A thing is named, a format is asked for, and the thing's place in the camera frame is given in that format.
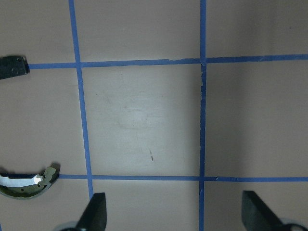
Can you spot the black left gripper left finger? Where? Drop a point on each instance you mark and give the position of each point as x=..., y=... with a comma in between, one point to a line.
x=94, y=216

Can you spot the black rectangular part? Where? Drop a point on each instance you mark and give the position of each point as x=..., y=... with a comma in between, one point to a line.
x=13, y=66

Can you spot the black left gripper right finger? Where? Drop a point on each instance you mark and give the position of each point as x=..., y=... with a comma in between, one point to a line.
x=257, y=216

